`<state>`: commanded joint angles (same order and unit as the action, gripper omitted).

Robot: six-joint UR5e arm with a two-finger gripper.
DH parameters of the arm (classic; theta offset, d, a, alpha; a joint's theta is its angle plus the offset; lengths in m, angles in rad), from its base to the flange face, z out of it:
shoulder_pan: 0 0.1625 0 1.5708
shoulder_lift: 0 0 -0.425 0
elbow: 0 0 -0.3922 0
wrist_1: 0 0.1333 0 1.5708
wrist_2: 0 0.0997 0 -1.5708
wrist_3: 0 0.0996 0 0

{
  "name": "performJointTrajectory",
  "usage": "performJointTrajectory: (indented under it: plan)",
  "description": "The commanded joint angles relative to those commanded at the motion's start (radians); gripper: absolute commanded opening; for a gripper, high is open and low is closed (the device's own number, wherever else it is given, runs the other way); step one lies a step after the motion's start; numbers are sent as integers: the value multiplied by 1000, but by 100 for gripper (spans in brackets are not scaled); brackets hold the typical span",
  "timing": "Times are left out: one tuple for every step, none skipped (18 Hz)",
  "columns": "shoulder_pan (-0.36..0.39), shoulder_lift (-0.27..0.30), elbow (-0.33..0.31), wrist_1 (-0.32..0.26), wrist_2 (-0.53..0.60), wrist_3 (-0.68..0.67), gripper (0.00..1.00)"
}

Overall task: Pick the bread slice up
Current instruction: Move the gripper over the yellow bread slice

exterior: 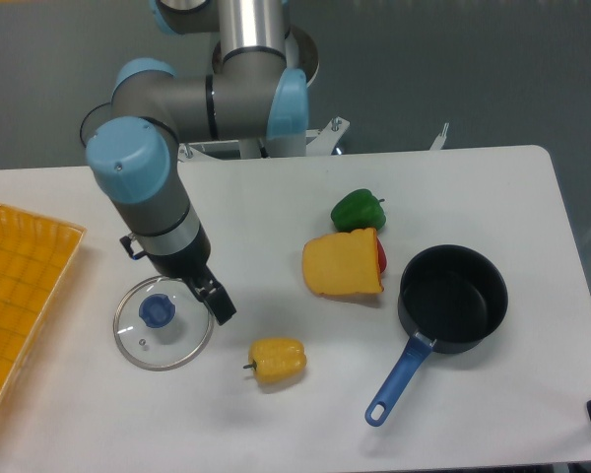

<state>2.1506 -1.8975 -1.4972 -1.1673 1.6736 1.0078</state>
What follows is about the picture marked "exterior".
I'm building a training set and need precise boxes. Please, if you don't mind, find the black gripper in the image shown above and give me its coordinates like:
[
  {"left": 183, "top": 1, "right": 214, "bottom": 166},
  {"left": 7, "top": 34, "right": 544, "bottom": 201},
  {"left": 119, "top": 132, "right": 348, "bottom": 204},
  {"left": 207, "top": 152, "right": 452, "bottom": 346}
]
[{"left": 150, "top": 236, "right": 236, "bottom": 325}]

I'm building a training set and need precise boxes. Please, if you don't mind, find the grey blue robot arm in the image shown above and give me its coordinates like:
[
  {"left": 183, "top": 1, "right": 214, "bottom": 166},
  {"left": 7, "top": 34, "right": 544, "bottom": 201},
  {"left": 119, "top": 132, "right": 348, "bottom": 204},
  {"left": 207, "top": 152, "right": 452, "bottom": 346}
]
[{"left": 86, "top": 1, "right": 309, "bottom": 323}]

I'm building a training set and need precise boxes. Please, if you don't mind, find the glass lid blue knob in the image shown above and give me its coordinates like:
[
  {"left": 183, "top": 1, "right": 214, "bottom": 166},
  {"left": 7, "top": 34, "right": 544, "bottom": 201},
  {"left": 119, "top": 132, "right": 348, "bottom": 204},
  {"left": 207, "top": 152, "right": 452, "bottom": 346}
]
[{"left": 112, "top": 277, "right": 214, "bottom": 372}]

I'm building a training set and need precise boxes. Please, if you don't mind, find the yellow bell pepper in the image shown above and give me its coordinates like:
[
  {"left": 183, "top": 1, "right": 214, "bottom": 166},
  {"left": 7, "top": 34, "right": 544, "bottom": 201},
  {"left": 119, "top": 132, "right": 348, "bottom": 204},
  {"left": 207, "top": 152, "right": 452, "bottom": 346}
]
[{"left": 243, "top": 337, "right": 307, "bottom": 384}]

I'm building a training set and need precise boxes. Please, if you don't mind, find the green bell pepper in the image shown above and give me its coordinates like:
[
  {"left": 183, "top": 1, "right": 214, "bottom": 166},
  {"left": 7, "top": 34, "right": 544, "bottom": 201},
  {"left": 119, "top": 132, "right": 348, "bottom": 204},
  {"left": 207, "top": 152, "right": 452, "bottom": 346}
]
[{"left": 330, "top": 188, "right": 386, "bottom": 232}]

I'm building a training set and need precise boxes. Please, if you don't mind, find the red bell pepper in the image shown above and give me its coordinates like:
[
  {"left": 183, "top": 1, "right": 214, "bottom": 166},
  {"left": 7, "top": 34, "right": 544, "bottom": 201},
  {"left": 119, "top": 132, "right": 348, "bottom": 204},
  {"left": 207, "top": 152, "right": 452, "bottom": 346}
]
[{"left": 376, "top": 238, "right": 387, "bottom": 274}]

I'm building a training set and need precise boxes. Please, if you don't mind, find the yellow woven basket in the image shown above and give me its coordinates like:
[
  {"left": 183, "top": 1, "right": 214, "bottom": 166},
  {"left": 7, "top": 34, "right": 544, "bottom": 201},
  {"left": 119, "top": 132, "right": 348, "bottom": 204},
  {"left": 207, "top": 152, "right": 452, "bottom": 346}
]
[{"left": 0, "top": 203, "right": 86, "bottom": 405}]

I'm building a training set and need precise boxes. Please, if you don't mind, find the dark pot blue handle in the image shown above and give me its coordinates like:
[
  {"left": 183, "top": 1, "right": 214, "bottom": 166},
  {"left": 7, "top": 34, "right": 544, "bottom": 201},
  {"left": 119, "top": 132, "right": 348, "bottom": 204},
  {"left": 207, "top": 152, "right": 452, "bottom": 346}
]
[{"left": 364, "top": 244, "right": 509, "bottom": 427}]

